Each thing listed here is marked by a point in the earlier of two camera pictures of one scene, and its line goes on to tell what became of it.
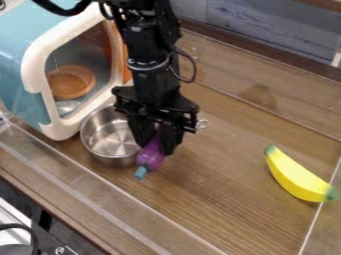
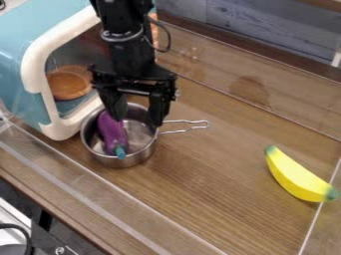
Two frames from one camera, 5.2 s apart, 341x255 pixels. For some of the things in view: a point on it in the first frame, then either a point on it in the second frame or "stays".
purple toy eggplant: x=151 y=155 to x=115 y=133
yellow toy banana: x=298 y=181 stays
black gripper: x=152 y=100 to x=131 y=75
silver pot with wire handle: x=107 y=138 stays
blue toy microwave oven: x=64 y=65 stays
